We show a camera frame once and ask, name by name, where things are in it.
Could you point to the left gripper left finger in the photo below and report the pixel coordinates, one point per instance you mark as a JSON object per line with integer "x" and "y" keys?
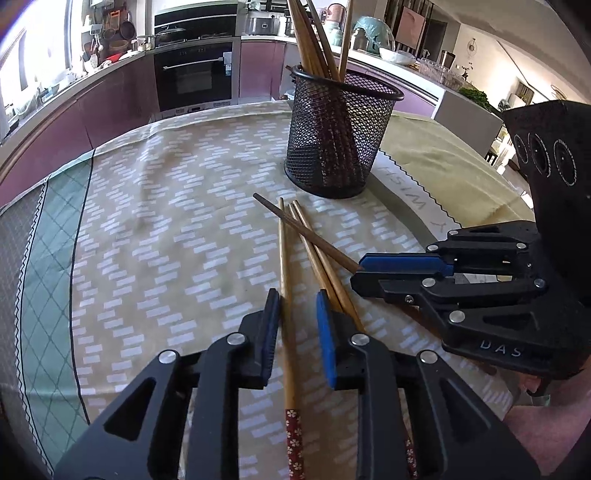
{"x": 180, "y": 410}

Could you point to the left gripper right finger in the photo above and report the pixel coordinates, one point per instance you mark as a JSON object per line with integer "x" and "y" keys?
{"x": 417, "y": 418}

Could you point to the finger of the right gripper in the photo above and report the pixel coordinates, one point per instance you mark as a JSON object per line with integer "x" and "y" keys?
{"x": 406, "y": 263}
{"x": 397, "y": 288}

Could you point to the dark brown chopstick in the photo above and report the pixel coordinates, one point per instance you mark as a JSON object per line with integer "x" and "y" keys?
{"x": 341, "y": 258}

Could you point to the bamboo chopstick with red end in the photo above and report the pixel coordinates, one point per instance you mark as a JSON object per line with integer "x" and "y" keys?
{"x": 292, "y": 411}

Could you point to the light bamboo chopstick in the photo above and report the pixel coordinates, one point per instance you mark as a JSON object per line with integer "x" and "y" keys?
{"x": 324, "y": 273}
{"x": 348, "y": 306}

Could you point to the person's right hand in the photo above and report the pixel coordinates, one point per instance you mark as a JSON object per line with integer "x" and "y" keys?
{"x": 550, "y": 432}

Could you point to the yellow green cloth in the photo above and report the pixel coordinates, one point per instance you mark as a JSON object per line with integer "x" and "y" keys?
{"x": 459, "y": 179}

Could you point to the black mesh utensil holder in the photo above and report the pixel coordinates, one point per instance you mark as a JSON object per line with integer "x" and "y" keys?
{"x": 336, "y": 130}

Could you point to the beige patterned tablecloth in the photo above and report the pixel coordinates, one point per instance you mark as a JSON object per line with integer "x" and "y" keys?
{"x": 153, "y": 241}

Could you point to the white bowl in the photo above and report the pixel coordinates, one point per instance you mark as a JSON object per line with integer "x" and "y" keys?
{"x": 397, "y": 57}

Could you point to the teal covered appliance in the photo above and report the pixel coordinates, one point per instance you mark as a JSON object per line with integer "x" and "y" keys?
{"x": 379, "y": 34}

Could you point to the silver rice cooker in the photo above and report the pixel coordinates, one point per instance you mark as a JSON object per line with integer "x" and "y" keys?
{"x": 262, "y": 26}

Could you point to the built-in black oven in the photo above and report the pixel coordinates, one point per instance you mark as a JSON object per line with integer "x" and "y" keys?
{"x": 194, "y": 75}

